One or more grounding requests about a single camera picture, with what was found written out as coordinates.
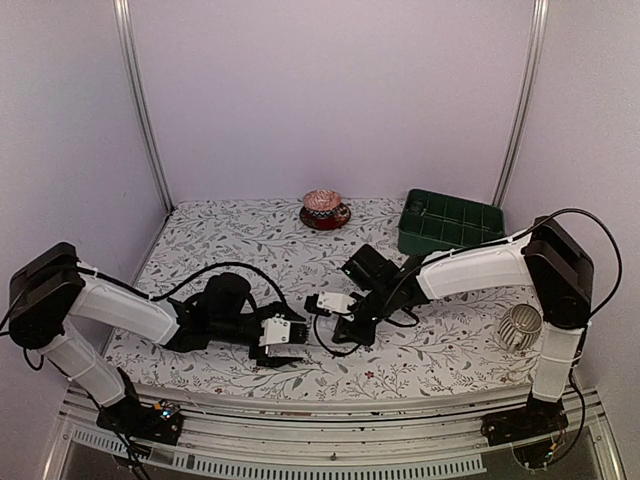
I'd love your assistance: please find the green divided organizer tray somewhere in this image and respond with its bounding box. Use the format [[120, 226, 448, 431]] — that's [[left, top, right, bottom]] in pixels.
[[397, 189, 504, 255]]

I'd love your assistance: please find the white black-trimmed underwear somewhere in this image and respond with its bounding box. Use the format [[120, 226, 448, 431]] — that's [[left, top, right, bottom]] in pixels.
[[312, 316, 337, 336]]

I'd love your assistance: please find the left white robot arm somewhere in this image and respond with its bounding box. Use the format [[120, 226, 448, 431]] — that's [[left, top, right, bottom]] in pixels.
[[2, 242, 308, 434]]

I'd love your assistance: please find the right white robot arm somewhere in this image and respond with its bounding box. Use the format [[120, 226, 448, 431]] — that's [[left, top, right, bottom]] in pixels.
[[324, 217, 596, 436]]

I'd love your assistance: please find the floral tablecloth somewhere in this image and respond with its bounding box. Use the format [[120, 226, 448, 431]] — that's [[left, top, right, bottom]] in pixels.
[[94, 197, 572, 402]]

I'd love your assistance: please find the dark red saucer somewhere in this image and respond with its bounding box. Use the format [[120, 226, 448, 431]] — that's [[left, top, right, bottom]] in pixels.
[[299, 203, 351, 231]]

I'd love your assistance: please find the red patterned bowl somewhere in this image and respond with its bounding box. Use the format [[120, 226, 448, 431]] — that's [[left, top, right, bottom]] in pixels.
[[303, 189, 342, 219]]

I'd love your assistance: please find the striped glass mug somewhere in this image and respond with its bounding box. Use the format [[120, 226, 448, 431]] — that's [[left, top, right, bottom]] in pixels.
[[497, 304, 542, 353]]

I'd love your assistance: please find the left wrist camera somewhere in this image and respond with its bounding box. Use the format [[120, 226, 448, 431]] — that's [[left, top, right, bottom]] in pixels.
[[258, 317, 308, 347]]

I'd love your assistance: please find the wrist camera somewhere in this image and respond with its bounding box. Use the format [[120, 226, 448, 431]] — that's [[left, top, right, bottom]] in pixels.
[[304, 292, 356, 321], [258, 317, 308, 347]]

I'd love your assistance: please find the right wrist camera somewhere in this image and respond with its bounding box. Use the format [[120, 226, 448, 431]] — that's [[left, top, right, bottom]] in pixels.
[[304, 292, 356, 321]]

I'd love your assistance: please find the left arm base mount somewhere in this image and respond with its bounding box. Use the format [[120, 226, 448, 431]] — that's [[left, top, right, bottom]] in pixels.
[[96, 384, 184, 446]]

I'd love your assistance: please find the front aluminium rail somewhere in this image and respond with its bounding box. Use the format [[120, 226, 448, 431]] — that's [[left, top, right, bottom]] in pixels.
[[42, 383, 626, 480]]

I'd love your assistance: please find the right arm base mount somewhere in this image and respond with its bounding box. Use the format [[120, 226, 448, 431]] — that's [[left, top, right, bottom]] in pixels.
[[480, 394, 569, 446]]

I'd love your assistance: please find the right aluminium frame post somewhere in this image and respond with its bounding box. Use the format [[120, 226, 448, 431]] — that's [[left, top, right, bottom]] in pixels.
[[492, 0, 549, 208]]

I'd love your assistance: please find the aluminium frame post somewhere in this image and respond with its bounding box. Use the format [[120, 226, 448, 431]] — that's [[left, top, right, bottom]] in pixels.
[[492, 0, 549, 208], [113, 0, 174, 215]]

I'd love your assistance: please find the left aluminium frame post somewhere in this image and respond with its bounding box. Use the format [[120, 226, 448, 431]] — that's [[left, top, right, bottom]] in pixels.
[[113, 0, 174, 215]]

